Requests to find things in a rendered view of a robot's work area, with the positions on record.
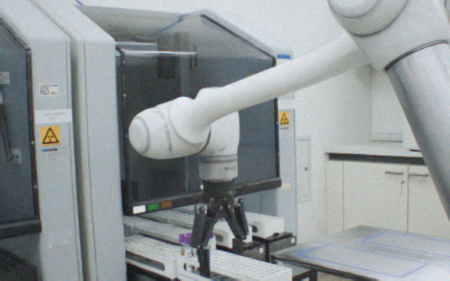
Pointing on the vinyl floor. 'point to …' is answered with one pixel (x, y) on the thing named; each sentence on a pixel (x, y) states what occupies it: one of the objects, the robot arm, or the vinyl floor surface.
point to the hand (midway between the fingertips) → (221, 262)
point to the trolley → (372, 255)
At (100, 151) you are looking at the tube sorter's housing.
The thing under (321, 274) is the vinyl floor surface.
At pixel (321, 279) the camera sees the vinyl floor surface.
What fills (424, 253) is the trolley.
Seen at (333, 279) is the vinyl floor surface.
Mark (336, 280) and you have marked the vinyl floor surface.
